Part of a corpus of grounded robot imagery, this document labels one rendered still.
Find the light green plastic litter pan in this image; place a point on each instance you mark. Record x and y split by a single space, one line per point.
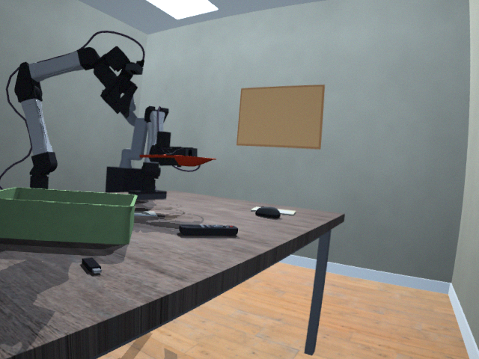
68 218

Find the orange-red scoop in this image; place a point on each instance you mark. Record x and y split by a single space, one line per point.
183 160

